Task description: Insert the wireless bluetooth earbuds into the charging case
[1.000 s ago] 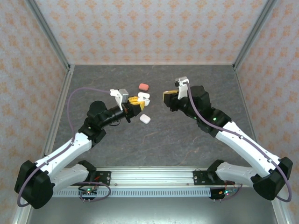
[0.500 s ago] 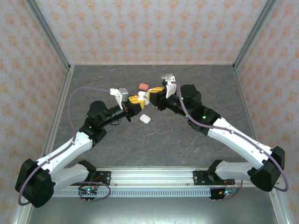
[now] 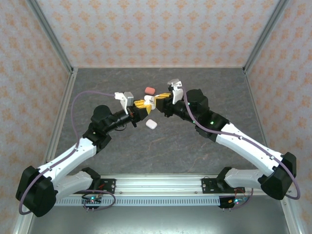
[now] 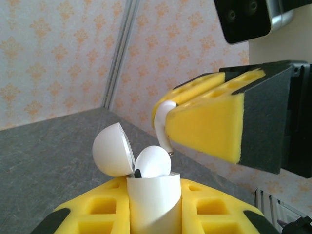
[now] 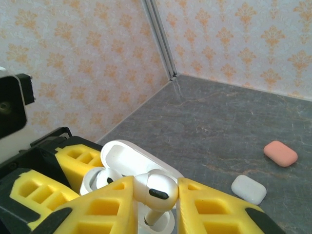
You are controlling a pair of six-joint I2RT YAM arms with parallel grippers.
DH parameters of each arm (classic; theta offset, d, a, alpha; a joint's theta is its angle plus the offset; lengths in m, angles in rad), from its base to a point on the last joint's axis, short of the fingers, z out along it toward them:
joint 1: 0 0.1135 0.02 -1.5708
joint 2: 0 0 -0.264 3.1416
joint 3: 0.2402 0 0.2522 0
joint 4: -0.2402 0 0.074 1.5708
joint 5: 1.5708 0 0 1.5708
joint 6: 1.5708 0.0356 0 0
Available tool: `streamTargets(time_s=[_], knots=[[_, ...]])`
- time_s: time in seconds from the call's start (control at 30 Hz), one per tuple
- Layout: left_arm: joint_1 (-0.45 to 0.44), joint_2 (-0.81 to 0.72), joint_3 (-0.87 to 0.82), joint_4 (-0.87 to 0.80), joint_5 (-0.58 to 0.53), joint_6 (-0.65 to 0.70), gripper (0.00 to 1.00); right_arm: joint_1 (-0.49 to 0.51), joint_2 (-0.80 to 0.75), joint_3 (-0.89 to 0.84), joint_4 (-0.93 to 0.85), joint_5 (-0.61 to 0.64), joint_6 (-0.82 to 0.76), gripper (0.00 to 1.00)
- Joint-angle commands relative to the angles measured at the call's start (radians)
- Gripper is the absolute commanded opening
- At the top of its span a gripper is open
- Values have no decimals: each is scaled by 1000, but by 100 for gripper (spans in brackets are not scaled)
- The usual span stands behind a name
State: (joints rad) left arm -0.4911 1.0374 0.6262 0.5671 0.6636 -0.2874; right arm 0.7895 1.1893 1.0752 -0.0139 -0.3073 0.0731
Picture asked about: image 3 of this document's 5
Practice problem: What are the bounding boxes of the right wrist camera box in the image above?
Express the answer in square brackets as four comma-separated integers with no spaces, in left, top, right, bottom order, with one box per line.
[166,78,184,105]

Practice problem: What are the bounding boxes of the aluminium side rail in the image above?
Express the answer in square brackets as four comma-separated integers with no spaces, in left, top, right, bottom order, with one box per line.
[243,67,274,159]
[43,67,79,169]

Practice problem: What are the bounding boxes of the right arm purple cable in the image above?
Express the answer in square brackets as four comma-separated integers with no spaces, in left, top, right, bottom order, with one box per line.
[182,90,301,211]

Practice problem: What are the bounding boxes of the aluminium frame leg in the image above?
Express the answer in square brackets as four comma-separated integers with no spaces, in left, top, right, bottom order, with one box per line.
[12,214,34,234]
[279,196,305,234]

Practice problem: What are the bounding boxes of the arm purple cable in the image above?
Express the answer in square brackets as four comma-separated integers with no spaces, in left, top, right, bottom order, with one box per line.
[182,90,301,211]
[19,90,117,215]

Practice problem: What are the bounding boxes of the grey metal panel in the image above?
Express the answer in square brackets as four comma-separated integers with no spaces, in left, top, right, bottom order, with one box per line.
[26,206,293,234]

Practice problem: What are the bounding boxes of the aluminium frame post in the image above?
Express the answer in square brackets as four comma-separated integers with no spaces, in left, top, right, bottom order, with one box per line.
[26,0,74,74]
[243,0,291,74]

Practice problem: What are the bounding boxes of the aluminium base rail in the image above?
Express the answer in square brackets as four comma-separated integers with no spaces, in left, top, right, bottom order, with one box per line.
[25,175,293,195]

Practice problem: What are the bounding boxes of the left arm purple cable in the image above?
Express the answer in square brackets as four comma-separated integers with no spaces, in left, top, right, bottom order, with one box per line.
[19,90,117,215]

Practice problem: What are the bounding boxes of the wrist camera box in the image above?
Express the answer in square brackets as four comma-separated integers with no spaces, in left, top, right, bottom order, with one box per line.
[114,91,135,115]
[166,78,184,105]

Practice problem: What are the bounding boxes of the slotted grey cable duct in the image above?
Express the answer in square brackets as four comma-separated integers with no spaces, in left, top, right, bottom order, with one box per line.
[55,196,221,207]

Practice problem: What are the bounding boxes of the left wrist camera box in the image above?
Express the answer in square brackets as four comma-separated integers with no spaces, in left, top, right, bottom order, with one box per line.
[114,91,135,115]

